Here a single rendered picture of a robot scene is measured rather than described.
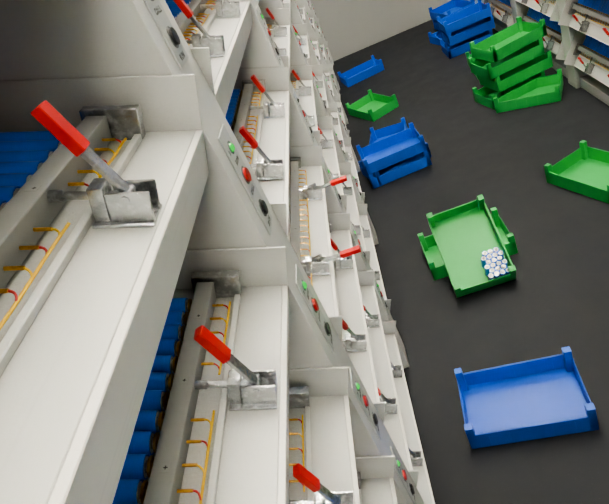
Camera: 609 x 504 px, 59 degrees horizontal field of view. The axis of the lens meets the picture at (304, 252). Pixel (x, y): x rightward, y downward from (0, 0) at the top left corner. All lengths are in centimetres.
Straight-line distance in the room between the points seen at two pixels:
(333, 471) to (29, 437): 45
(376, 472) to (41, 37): 69
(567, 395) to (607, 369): 13
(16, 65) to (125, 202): 22
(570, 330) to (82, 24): 150
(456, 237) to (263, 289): 143
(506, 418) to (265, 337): 109
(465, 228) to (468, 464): 84
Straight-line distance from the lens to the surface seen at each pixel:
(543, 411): 155
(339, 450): 67
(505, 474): 147
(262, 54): 121
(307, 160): 128
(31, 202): 37
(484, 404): 158
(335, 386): 71
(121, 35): 51
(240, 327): 55
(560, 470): 147
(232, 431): 46
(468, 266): 192
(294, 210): 105
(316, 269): 91
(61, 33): 52
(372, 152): 280
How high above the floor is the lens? 126
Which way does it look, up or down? 31 degrees down
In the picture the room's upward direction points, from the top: 27 degrees counter-clockwise
